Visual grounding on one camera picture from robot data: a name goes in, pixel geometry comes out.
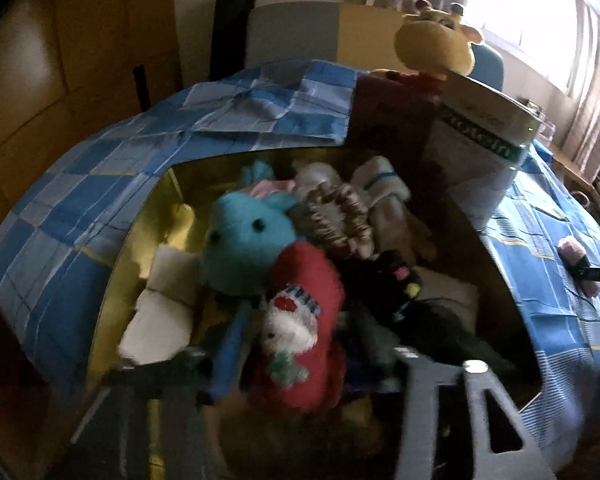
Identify white plush piece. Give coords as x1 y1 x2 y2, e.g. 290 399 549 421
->
117 247 204 366

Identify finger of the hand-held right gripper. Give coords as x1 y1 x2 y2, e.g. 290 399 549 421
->
570 265 600 287

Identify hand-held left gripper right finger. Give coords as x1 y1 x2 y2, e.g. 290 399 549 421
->
360 345 557 480

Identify wooden wardrobe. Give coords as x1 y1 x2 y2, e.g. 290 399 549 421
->
0 0 182 202

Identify window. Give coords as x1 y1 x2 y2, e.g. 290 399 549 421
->
467 0 581 94

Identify wooden desk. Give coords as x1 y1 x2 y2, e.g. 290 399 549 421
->
549 144 600 196

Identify white tin can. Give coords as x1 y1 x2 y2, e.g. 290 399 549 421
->
419 72 539 232

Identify blue plush toy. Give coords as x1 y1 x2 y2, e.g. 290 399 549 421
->
199 159 301 307

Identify cardboard box gold lining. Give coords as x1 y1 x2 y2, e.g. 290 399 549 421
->
85 74 544 480

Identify yellow bear plush red shirt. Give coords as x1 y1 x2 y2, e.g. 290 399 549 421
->
369 67 449 96

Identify black braided hairpiece coloured beads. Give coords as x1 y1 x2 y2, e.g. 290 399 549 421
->
339 249 521 376

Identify black rolled mat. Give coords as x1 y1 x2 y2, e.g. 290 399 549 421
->
208 0 255 83

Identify red christmas sock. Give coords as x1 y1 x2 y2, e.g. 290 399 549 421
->
244 240 349 414

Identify yellow giraffe plush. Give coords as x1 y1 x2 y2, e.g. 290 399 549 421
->
393 0 486 79

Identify white socks teal band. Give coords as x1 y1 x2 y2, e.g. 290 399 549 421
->
349 155 433 261

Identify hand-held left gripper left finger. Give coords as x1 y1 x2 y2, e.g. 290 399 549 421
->
70 306 254 480

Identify blue plaid blanket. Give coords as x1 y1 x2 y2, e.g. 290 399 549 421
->
0 58 600 472

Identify pink towel dark band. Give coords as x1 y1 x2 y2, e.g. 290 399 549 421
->
557 237 600 309

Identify yellow blue grey headboard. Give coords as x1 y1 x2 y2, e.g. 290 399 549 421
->
247 1 505 91

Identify brown satin scrunchie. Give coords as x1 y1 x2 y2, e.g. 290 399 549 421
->
292 181 374 261

